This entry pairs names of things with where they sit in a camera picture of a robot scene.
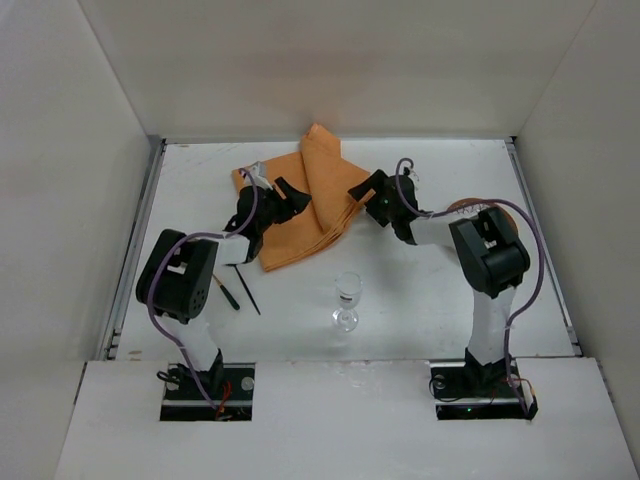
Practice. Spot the green handled gold knife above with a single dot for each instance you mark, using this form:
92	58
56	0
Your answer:
226	293

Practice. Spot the clear wine glass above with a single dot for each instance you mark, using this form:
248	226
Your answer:
348	289

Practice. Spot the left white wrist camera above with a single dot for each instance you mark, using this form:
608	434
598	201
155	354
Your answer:
257	175

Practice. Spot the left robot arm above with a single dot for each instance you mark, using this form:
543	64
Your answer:
176	278

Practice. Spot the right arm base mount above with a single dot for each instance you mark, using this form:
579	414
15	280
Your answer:
468	391

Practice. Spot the floral patterned plate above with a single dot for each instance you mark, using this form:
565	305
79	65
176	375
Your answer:
471	206

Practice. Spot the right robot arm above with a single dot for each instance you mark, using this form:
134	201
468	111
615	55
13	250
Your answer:
488	249

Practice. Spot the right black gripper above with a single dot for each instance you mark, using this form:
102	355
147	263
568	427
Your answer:
379	195

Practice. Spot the orange cloth napkin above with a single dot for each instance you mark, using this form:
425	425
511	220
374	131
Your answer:
319	170

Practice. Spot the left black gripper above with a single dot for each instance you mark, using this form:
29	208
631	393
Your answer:
279	201

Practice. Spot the black spoon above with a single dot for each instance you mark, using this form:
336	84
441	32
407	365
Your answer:
247	289

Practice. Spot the aluminium frame rail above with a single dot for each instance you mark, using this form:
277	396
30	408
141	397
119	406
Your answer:
115	315

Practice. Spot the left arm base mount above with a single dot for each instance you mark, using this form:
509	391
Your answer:
230	392

